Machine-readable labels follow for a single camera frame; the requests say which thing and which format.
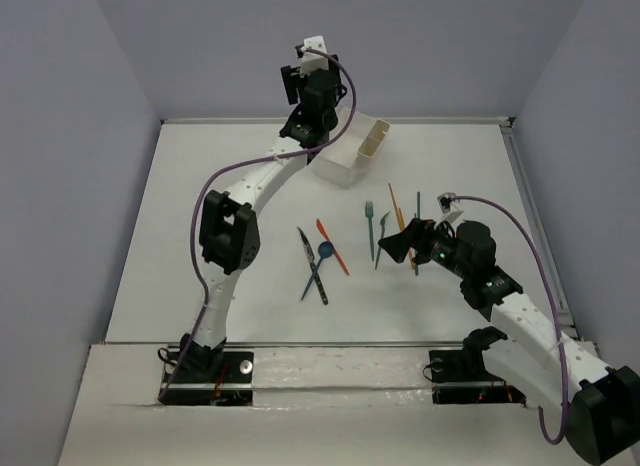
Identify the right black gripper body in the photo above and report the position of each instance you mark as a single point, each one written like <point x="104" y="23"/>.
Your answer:
<point x="435" y="244"/>

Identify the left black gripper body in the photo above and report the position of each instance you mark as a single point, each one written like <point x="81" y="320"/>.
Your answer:
<point x="290" y="84"/>

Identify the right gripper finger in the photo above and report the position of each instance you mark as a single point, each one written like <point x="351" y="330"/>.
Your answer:
<point x="412" y="232"/>
<point x="397" y="246"/>

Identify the long orange chopstick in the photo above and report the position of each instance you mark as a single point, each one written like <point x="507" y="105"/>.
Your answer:
<point x="395" y="206"/>

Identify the teal plastic knife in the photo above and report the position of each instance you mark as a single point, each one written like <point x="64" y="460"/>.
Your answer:
<point x="382" y="224"/>

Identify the long teal chopstick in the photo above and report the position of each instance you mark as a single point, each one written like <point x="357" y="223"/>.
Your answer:
<point x="417" y="215"/>

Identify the teal plastic fork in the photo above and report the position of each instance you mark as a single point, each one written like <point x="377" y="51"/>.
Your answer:
<point x="369" y="214"/>

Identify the blue spoon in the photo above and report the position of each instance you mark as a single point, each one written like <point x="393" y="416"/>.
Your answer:
<point x="325" y="250"/>

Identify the black handled steel knife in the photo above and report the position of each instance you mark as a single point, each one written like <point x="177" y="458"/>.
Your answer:
<point x="311" y="260"/>

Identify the white utensil caddy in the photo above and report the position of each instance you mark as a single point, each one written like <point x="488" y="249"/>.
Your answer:
<point x="351" y="157"/>

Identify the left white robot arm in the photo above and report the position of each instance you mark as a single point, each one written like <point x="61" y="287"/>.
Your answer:
<point x="224" y="235"/>

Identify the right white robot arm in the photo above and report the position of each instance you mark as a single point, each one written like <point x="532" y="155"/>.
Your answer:
<point x="596" y="404"/>

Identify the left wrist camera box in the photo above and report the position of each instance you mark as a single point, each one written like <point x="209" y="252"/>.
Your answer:
<point x="313" y="55"/>

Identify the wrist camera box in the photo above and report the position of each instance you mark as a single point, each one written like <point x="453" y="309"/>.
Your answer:
<point x="449" y="207"/>
<point x="313" y="55"/>

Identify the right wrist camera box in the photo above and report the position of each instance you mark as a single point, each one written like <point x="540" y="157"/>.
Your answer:
<point x="449" y="207"/>

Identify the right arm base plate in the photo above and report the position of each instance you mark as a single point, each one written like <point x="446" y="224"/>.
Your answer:
<point x="451" y="385"/>

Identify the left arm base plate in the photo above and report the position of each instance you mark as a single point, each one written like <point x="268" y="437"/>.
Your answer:
<point x="230" y="386"/>

